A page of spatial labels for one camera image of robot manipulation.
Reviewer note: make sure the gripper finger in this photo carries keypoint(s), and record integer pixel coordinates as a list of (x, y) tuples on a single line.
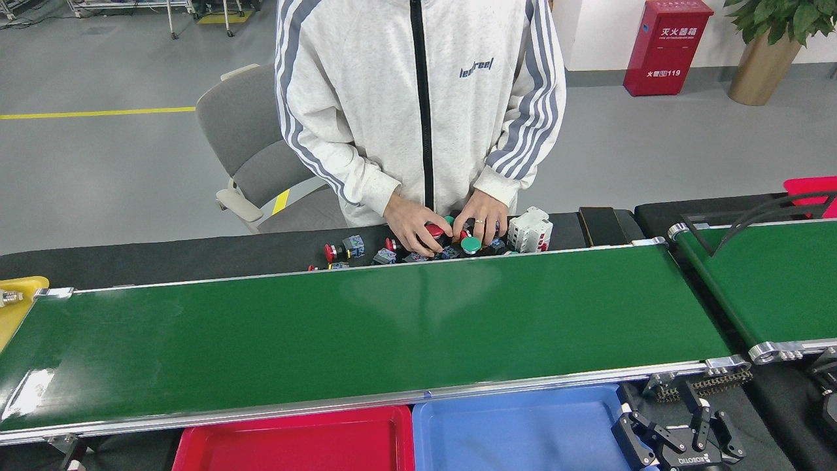
[(644, 441), (709, 432)]

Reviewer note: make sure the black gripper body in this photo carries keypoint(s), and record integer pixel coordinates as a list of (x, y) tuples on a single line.
[(693, 461)]

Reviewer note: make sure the red push button switch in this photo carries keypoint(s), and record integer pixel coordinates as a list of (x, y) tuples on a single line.
[(434, 230), (415, 257), (391, 245), (337, 265), (354, 246)]

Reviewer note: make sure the person's left forearm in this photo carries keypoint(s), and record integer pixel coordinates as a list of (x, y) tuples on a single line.
[(523, 157)]

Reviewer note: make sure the person's right forearm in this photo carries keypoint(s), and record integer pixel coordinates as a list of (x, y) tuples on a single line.
[(340, 173)]

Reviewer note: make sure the blue plastic tray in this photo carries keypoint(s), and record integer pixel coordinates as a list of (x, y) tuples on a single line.
[(523, 432)]

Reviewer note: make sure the short green conveyor belt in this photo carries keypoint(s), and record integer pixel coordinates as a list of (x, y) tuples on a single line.
[(771, 281)]

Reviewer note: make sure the long green conveyor belt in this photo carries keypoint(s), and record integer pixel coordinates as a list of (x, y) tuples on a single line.
[(392, 327)]

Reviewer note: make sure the red plastic tray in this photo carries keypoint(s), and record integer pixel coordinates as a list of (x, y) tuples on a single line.
[(294, 445)]

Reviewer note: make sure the yellow plastic tray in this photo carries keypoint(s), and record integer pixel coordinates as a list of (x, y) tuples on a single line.
[(8, 320)]

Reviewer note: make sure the person's left hand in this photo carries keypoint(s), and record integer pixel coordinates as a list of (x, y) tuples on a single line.
[(487, 216)]

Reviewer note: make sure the person's right hand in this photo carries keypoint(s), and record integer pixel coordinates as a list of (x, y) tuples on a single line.
[(412, 226)]

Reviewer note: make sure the black box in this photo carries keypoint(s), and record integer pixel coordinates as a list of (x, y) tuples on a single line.
[(605, 226)]

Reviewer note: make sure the red bin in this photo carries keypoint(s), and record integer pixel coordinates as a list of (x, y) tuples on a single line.
[(811, 190)]

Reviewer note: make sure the potted green plant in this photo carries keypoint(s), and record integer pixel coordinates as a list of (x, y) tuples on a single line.
[(762, 72)]

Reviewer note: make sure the red fire extinguisher box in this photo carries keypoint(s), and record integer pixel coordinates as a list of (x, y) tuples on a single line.
[(667, 52)]

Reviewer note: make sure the person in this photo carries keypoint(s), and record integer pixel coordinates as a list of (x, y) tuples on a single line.
[(392, 98)]

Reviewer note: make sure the grey office chair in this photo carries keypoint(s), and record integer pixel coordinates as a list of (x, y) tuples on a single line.
[(235, 118)]

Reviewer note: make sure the yellow floor plate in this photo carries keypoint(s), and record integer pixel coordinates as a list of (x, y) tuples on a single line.
[(225, 17)]

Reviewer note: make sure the white wheeled rack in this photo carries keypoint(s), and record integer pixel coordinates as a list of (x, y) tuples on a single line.
[(172, 19)]

